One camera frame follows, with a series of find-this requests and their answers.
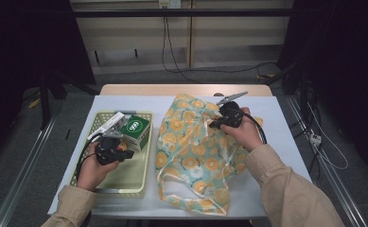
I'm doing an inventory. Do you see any aluminium floor rail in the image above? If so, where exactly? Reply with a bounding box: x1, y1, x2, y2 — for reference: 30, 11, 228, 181
0, 115, 59, 227
285, 96, 368, 227

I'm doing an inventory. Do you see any green and white cube box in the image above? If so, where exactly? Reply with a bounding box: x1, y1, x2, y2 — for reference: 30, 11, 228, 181
119, 114, 151, 151

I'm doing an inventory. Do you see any orange print cloth bag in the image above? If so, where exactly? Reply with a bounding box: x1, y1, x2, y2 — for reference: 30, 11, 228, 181
154, 93, 264, 217

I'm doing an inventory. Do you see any white floor cable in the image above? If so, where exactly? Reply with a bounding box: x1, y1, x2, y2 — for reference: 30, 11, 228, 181
307, 103, 350, 171

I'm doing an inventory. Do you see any black floor cable bundle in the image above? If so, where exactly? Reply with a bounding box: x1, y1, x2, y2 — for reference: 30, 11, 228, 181
293, 83, 324, 179

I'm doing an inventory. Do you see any pale yellow plastic basket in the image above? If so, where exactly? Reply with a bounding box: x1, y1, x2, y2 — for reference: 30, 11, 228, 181
68, 110, 154, 200

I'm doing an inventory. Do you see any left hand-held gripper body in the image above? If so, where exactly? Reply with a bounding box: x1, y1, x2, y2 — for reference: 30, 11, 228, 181
95, 128, 124, 166

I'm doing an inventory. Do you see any hand-held gripper cable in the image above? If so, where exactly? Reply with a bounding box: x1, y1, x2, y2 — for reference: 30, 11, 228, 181
242, 113, 268, 146
76, 133, 104, 182

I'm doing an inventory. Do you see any white power strip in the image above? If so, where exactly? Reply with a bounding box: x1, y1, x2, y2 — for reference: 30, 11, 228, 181
308, 132, 323, 146

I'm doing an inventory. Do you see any left hand-held gripper cable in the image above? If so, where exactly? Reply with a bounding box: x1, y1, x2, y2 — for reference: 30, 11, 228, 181
76, 133, 104, 182

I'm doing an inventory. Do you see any long green and white box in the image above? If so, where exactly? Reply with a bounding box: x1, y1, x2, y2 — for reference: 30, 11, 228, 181
86, 112, 127, 141

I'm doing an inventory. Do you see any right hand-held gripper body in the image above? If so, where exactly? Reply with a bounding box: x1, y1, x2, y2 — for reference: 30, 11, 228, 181
216, 91, 250, 129

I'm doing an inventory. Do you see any black wall cable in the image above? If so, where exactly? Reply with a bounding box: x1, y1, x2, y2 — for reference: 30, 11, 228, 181
161, 15, 278, 75
165, 15, 202, 84

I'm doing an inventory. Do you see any right hand-held gripper cable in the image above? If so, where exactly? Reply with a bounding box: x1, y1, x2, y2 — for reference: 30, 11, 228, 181
242, 113, 268, 146

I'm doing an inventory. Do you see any person's right hand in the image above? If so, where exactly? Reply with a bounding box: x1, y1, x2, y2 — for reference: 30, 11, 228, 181
219, 107, 265, 153

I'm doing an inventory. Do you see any white wall socket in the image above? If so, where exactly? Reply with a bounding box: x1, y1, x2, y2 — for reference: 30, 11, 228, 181
158, 0, 182, 9

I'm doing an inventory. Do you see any black curtain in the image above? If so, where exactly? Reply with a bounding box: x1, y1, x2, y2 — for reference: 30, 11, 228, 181
276, 0, 368, 183
0, 0, 96, 168

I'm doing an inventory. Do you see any person's left hand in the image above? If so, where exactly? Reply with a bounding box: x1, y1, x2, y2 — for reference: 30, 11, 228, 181
77, 141, 121, 192

